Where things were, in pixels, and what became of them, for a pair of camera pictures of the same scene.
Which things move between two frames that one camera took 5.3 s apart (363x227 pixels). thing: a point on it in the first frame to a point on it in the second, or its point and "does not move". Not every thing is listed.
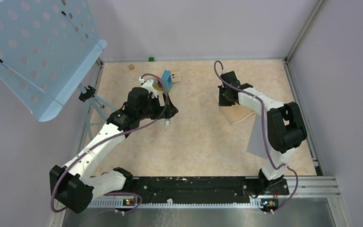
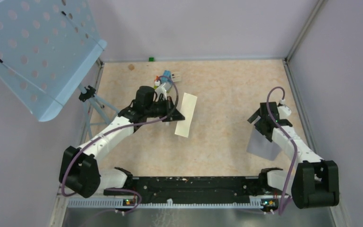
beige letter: (239, 116) to (183, 127)
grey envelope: (256, 145) does not move
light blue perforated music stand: (41, 50) does not move
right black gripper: (221, 102) to (258, 124)
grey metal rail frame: (114, 204) does not move
